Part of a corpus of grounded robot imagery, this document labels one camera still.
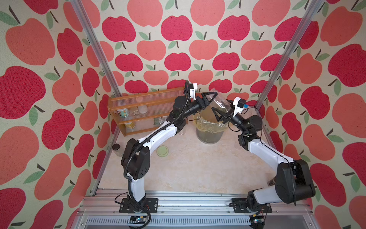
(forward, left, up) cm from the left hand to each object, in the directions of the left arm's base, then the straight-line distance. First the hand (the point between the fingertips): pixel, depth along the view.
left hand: (218, 101), depth 68 cm
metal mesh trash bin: (+4, -2, -38) cm, 39 cm away
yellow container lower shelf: (+13, +56, -37) cm, 68 cm away
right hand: (0, -1, -3) cm, 3 cm away
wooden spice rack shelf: (+11, +31, -12) cm, 35 cm away
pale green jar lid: (-5, +31, -41) cm, 51 cm away
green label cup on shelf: (+12, +56, -22) cm, 61 cm away
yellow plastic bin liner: (0, +4, -15) cm, 15 cm away
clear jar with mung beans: (+12, +17, -41) cm, 46 cm away
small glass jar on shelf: (+14, +49, -25) cm, 57 cm away
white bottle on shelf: (+17, +44, -23) cm, 53 cm away
